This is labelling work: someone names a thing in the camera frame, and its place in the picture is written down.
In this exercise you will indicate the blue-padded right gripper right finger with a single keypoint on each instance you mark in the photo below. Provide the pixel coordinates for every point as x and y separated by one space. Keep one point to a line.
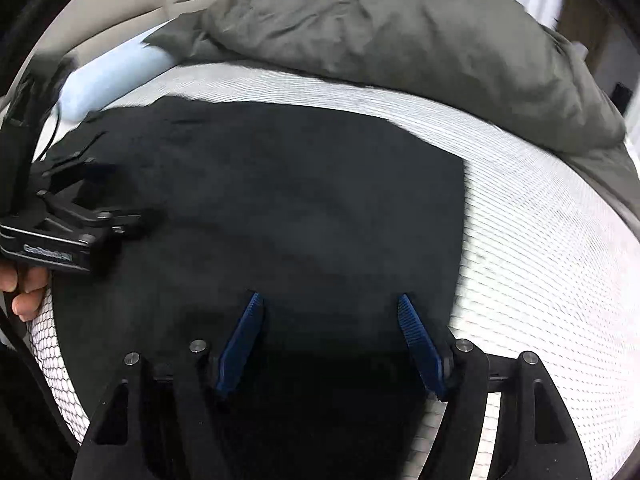
535 437

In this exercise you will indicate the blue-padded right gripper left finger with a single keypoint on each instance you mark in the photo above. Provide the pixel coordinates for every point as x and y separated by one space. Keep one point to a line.
163 421

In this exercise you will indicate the black pants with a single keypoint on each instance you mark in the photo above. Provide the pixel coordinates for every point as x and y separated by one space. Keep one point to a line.
329 216

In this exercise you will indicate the person's left hand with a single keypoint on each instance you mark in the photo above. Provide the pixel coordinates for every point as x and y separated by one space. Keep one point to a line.
28 284

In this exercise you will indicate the light blue pillow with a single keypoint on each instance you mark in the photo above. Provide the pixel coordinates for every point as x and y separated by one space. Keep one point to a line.
110 76

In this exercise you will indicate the white patterned mattress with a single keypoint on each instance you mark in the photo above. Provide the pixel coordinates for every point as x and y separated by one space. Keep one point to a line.
546 265

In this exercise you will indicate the dark grey duvet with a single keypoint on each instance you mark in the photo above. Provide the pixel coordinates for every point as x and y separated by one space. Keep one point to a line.
489 58

